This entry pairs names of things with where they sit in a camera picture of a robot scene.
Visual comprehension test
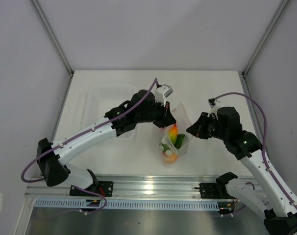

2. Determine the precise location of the white perforated plastic basket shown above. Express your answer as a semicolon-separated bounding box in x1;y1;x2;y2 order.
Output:
81;84;138;128

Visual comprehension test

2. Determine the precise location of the white slotted cable duct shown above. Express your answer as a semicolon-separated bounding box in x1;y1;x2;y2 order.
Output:
34;198;220;211

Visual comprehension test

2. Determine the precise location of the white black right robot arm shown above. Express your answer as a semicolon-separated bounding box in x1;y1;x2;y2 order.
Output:
186;107;297;235

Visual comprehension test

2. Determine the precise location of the aluminium rail frame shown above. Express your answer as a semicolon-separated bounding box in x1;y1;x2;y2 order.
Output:
15;0;297;235

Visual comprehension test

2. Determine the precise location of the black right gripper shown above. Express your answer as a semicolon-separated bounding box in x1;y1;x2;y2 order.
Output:
186;112;228;141

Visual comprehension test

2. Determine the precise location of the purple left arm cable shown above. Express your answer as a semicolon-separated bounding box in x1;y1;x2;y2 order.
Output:
21;77;161;184

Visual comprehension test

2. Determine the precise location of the orange toy peach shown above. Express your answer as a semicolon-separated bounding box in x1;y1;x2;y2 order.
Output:
164;155;178;165

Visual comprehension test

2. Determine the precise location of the clear zip top bag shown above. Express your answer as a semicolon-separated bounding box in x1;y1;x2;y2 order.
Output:
159;102;192;165

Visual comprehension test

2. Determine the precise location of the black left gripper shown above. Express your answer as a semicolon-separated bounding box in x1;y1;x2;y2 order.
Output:
136;99;176;129

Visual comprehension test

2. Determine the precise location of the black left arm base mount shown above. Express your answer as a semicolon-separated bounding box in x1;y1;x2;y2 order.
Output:
70;169;114;197

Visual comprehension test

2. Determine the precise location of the white toy radish with leaves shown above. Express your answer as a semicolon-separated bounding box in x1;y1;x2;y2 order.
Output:
160;137;170;152

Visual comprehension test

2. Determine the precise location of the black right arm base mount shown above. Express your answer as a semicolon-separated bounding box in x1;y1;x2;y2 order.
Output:
195;172;238;199

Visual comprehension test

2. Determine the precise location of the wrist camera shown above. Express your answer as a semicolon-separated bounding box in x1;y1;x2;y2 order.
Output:
154;84;173;106
208;98;220;109

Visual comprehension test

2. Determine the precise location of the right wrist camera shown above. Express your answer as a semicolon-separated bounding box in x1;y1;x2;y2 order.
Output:
208;98;220;109

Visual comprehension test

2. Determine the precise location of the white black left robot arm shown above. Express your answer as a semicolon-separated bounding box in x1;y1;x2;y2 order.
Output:
37;86;176;196

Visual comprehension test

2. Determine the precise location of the green toy lime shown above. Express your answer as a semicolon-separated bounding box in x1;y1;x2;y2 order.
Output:
174;134;186;149

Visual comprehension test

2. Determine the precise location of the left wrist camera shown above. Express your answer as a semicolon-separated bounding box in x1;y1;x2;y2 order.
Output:
154;84;173;106

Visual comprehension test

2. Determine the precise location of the orange green toy mango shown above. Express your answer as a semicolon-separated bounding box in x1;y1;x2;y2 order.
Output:
168;124;178;145

